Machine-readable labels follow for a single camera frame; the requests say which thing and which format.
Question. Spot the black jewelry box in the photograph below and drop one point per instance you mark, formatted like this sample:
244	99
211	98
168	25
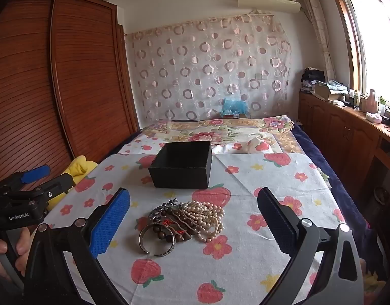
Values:
179	174

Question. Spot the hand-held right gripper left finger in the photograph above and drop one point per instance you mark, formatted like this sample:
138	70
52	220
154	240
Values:
109	225

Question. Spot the silver cuff bangle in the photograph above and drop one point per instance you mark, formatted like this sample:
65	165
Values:
140	238

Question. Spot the white tissue pack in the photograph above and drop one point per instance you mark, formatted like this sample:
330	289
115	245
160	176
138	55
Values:
374	117

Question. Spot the patterned window curtain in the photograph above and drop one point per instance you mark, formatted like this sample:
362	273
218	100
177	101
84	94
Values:
317	22

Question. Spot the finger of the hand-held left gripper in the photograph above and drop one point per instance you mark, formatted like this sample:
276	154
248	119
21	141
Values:
34	173
59	186

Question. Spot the wooden cabinet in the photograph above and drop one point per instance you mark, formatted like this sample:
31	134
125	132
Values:
341	130

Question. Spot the pink bottle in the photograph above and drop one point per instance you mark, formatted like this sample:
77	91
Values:
372	101

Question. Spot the small brown box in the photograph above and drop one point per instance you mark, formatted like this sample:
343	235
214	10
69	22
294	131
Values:
234	116

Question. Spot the person's left hand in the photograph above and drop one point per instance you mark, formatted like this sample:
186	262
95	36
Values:
23	240

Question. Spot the cardboard box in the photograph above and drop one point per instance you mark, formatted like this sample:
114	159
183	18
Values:
327	90

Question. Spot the navy blue bed cover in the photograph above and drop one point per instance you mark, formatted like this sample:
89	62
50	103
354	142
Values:
328	165

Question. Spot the yellow plush toy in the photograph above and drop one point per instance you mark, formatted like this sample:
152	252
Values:
82	166

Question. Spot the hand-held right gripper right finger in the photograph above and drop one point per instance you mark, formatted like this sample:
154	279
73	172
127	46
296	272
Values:
277	222

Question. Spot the window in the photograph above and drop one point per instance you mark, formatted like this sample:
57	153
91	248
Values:
373	38

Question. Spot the wooden slatted wardrobe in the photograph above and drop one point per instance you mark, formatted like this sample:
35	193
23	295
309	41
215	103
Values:
71	70

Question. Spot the floral blanket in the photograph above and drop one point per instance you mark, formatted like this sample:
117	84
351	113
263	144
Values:
214	132

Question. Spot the sheer circle-patterned curtain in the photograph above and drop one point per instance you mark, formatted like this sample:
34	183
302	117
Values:
198	70

